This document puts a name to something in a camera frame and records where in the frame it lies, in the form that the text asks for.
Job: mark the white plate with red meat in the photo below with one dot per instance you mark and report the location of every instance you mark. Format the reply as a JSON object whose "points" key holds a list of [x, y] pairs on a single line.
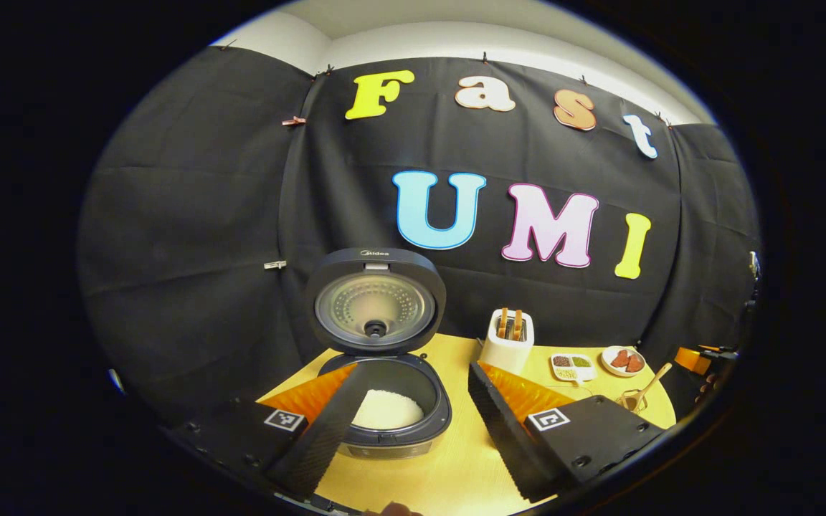
{"points": [[623, 360]]}

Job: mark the dark grey rice cooker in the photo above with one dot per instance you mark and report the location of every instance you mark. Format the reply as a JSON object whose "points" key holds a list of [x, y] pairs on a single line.
{"points": [[373, 308]]}

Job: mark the toast slice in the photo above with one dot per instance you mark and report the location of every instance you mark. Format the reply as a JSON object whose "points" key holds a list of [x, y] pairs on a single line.
{"points": [[518, 325], [502, 322]]}

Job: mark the white toaster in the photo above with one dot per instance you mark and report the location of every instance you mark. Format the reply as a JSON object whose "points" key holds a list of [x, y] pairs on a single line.
{"points": [[506, 351]]}

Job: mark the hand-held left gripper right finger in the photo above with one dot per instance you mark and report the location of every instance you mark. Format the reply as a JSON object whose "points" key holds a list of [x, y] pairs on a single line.
{"points": [[502, 437]]}

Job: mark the pink clip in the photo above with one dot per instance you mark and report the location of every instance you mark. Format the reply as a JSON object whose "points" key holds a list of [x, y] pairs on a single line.
{"points": [[294, 121]]}

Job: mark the white divided bean dish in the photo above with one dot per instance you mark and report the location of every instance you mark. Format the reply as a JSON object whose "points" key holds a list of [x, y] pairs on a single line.
{"points": [[572, 365]]}

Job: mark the wooden spoon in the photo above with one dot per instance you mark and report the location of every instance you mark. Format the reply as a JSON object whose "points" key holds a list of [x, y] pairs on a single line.
{"points": [[653, 383]]}

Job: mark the black backdrop cloth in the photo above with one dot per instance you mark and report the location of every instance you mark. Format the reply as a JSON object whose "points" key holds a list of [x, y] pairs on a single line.
{"points": [[205, 215]]}

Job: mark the white rice heap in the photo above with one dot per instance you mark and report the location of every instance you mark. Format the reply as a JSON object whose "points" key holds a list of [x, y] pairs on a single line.
{"points": [[388, 410]]}

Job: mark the silver clip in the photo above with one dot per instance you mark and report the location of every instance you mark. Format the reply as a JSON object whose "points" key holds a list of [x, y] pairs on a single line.
{"points": [[275, 265]]}

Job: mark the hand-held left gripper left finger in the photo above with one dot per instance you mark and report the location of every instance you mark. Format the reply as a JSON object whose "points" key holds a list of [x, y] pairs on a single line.
{"points": [[327, 437]]}

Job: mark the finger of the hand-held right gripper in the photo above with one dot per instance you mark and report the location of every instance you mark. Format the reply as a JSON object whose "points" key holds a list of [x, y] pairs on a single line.
{"points": [[691, 360]]}

